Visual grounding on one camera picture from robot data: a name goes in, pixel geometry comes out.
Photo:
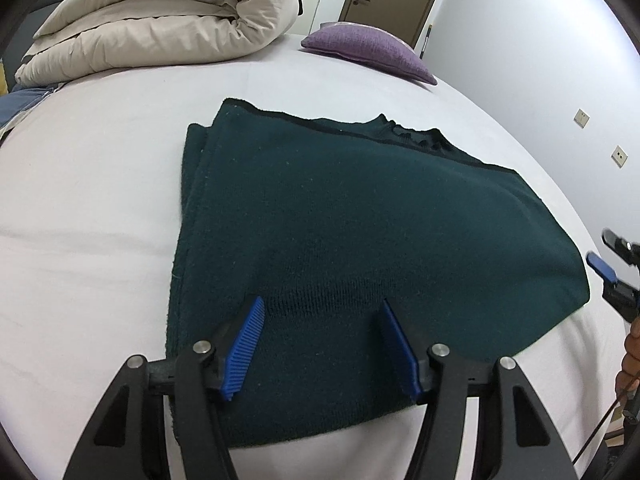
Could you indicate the beige wall outlet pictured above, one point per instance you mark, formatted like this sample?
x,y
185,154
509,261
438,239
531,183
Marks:
x,y
620,155
581,118

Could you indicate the dark green sweater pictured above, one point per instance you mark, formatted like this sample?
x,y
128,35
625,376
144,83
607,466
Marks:
x,y
350,220

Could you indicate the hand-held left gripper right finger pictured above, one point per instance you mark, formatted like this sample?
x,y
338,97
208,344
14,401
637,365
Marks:
x,y
400,355

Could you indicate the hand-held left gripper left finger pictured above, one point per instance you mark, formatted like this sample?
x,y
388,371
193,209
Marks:
x,y
245,355

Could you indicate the thin pole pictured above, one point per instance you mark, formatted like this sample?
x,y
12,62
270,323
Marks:
x,y
426,40

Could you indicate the purple cushion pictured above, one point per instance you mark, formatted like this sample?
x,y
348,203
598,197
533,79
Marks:
x,y
370,50

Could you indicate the beige rolled duvet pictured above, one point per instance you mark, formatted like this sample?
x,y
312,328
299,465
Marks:
x,y
150,15

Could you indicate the person's right hand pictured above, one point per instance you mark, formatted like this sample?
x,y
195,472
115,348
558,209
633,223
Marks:
x,y
631,360

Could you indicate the blue pillow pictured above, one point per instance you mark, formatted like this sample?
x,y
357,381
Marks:
x,y
22,102

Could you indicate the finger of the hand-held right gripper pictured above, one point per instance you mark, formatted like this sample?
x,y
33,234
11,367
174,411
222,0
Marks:
x,y
602,266
620,244

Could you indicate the brown door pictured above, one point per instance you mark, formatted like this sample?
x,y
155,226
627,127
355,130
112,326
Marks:
x,y
395,0

